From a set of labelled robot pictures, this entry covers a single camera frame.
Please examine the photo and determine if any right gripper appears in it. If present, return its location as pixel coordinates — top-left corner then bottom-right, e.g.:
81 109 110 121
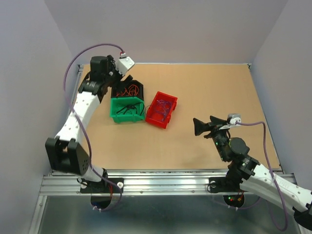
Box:
193 115 230 161

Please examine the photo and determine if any orange wire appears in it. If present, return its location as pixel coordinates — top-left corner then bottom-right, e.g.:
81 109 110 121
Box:
115 83 140 98

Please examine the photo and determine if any black cable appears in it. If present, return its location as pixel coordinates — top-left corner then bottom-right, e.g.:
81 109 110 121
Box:
115 103 144 116

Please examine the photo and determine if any dark blue wire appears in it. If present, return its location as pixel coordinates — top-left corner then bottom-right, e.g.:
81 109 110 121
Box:
145 98 174 121

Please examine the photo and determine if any blue white twisted wire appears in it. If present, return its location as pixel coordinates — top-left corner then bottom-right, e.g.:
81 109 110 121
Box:
155 98 172 115

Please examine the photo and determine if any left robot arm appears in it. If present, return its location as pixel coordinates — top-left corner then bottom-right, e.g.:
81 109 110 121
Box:
45 53 135 192

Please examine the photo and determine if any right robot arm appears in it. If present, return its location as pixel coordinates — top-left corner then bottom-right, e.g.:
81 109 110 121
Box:
193 114 312 230

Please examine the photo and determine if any black bin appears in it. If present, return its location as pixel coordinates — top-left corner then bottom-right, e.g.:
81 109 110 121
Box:
111 80 144 100

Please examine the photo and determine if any green bin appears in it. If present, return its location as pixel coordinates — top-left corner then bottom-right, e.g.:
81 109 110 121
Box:
110 97 145 123

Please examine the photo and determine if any red bin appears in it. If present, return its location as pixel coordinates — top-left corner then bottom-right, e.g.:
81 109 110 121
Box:
145 91 177 129

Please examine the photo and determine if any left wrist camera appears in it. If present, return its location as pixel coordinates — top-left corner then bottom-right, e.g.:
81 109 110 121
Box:
116 57 135 76

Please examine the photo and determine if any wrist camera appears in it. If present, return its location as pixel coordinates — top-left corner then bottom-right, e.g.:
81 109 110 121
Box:
219 114 241 130
116 57 135 76

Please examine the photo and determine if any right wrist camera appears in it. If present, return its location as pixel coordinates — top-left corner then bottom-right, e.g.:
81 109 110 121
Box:
219 114 241 130

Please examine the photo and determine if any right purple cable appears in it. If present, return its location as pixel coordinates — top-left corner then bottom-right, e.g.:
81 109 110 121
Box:
234 120 289 232

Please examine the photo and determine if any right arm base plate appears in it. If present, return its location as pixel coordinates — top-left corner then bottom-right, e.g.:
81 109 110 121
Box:
207 177 240 194

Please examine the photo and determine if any aluminium rail frame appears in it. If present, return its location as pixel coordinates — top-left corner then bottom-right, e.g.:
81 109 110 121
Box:
29 63 312 234

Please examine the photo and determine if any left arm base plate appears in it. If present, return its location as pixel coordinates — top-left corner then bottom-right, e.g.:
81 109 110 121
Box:
77 177 120 194

